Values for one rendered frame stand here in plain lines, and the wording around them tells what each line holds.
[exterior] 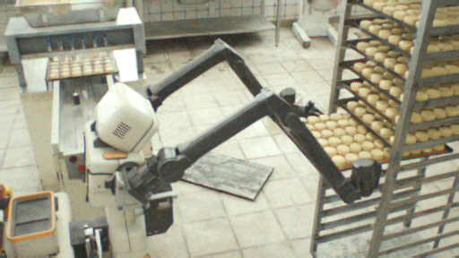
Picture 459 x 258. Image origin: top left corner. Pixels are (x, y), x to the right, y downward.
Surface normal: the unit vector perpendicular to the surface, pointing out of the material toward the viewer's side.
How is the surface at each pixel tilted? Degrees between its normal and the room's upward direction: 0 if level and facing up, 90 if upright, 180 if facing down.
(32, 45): 90
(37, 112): 90
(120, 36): 90
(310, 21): 90
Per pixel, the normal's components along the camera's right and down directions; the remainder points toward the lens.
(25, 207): 0.02, -0.86
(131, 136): 0.33, 0.48
